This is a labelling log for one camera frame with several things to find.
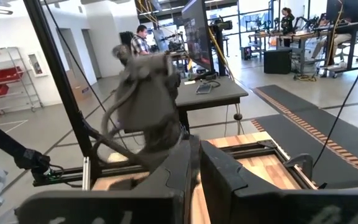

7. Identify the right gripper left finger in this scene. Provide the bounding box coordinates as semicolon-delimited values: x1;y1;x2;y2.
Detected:
14;134;201;224

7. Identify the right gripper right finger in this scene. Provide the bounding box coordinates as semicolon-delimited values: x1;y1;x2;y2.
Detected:
200;139;358;224

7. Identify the person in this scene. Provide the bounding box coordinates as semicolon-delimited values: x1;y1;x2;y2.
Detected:
311;17;354;60
130;24;151;57
280;7;296;48

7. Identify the grey tablet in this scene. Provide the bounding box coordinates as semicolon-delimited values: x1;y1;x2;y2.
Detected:
195;83;213;95

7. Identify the cardboard box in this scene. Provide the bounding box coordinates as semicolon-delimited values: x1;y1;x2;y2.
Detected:
66;70;91;101

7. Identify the grey table clamp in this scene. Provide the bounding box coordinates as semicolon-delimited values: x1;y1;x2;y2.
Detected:
283;153;315;182

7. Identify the large dark monitor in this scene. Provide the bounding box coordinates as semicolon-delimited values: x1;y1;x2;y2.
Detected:
181;0;216;73

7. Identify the dark floor mat orange stripe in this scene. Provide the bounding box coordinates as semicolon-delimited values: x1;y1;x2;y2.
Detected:
250;107;358;189
252;84;319;113

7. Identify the white fire extinguisher cabinet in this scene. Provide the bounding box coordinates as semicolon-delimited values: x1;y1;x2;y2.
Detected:
27;52;48;78

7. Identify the black cube cabinet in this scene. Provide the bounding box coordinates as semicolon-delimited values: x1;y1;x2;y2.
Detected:
263;49;293;75

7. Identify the black standing desk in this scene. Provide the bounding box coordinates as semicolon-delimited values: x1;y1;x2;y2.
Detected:
314;22;358;78

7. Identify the dark desk monitor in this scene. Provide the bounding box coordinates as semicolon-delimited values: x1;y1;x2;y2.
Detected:
325;0;358;24

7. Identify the black table edge rail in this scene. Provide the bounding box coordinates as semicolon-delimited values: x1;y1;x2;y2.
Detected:
209;139;319;191

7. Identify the silver metal bracket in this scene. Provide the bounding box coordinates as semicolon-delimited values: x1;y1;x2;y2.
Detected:
81;156;92;191

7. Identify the black frame base rail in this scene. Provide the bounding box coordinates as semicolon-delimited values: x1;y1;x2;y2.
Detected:
32;164;155;187

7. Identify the black frame post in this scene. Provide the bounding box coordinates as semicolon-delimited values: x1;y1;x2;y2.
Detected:
22;0;104;187

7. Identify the yellow coiled floor cable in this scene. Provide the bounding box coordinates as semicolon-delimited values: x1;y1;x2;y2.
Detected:
293;73;318;83

